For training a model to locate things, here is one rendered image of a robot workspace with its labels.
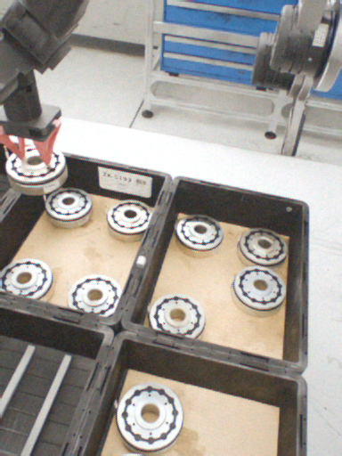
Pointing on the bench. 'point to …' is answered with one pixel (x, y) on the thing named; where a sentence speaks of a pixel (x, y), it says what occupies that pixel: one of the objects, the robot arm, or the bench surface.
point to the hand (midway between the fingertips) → (35, 157)
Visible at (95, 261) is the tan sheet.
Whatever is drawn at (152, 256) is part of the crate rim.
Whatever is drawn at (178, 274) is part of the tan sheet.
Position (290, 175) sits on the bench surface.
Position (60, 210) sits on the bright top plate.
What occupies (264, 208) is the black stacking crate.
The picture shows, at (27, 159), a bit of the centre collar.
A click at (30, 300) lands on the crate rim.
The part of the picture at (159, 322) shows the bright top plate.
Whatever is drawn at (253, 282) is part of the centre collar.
